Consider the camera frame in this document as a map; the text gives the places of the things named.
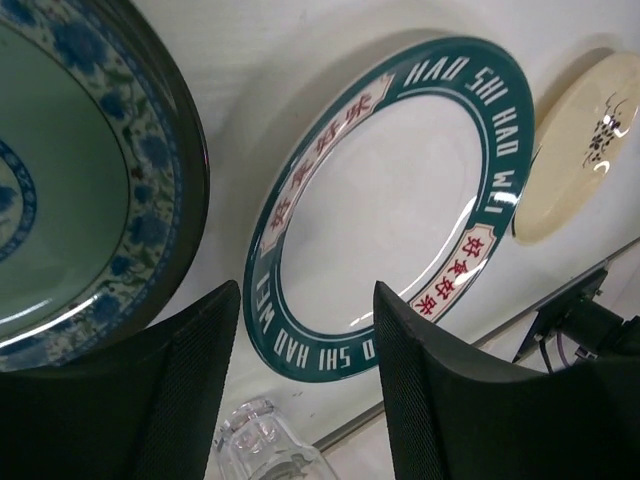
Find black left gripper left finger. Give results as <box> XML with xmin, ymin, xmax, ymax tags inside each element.
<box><xmin>1</xmin><ymin>280</ymin><xmax>241</xmax><ymax>479</ymax></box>

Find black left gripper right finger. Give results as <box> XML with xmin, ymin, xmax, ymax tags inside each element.
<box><xmin>373</xmin><ymin>282</ymin><xmax>639</xmax><ymax>479</ymax></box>

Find blue floral green dish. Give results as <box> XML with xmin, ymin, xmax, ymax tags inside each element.
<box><xmin>1</xmin><ymin>1</ymin><xmax>210</xmax><ymax>372</ymax></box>

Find clear plastic cup on table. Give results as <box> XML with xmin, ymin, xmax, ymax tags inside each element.
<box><xmin>213</xmin><ymin>397</ymin><xmax>338</xmax><ymax>480</ymax></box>

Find beige dish with dark spot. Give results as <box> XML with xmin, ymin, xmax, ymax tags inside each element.
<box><xmin>511</xmin><ymin>52</ymin><xmax>639</xmax><ymax>245</ymax></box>

